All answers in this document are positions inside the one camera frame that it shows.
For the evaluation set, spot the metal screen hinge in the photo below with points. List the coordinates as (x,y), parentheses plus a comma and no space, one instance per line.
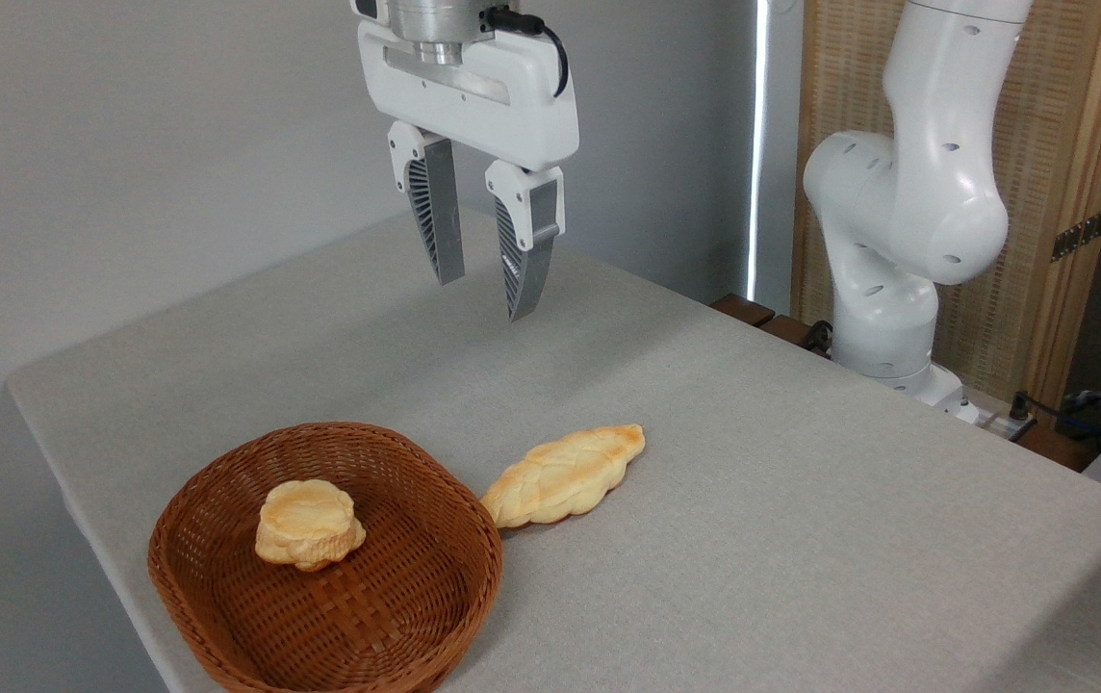
(1080,234)

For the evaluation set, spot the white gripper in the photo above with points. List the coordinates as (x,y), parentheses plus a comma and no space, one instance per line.
(512,115)

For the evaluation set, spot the brown woven wicker basket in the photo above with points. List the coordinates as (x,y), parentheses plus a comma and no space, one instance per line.
(368,616)

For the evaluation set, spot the white power strip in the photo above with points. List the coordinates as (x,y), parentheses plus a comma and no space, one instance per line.
(988,419)

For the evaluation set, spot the brown wooden board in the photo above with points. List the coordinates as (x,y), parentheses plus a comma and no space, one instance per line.
(1061,448)

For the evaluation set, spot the black power plug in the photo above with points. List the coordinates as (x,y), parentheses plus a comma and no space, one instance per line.
(1020,404)

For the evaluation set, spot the dark brown wooden slat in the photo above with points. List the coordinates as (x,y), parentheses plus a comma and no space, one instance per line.
(741,308)
(786,329)

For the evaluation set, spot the black clamp knob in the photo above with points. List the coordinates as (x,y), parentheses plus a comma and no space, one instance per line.
(818,339)

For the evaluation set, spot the long braided bread loaf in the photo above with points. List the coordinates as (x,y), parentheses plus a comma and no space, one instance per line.
(560,476)

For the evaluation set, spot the round golden bread roll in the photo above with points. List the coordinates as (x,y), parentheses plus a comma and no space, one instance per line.
(308,525)

